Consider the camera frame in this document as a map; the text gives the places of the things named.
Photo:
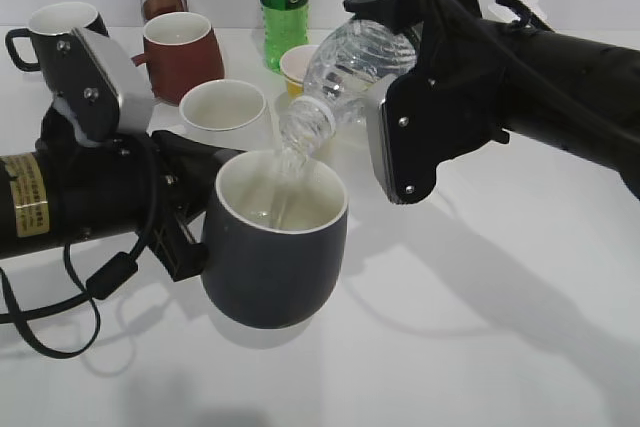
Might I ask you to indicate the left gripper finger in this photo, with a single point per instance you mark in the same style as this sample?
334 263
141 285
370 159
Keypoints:
176 248
189 170

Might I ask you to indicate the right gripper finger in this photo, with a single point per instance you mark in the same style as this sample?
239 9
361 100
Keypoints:
396 15
407 88

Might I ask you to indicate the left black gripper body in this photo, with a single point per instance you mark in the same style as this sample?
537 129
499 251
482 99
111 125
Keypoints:
96 192

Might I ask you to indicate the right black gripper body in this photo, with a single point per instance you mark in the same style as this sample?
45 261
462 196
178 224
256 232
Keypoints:
458 114

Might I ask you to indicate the clear water bottle green label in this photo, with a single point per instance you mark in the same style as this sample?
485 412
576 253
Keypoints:
342 69

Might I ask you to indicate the dark grey mug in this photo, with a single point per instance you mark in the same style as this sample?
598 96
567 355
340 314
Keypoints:
271 278

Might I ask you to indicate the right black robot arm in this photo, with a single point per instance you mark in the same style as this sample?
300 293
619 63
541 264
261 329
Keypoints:
576 95

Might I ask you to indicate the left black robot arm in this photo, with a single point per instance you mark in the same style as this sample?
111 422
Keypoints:
24 205

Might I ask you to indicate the white mug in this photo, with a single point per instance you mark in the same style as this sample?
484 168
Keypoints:
227 113

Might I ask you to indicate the brown mug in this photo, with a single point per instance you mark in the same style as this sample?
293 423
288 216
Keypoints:
180 52

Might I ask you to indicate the black mug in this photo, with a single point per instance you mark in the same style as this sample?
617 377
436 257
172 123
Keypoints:
50 24

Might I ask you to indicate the yellow paper cup stack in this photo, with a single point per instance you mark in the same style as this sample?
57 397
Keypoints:
293 66

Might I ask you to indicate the white milk carton bottle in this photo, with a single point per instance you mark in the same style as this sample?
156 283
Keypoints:
504 14

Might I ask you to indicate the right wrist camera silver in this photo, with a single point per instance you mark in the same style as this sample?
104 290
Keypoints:
402 165

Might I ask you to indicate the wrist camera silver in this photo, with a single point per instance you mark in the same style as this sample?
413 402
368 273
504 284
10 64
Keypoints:
402 165
96 87

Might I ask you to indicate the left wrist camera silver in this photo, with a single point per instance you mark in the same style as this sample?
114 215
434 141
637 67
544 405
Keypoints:
96 87

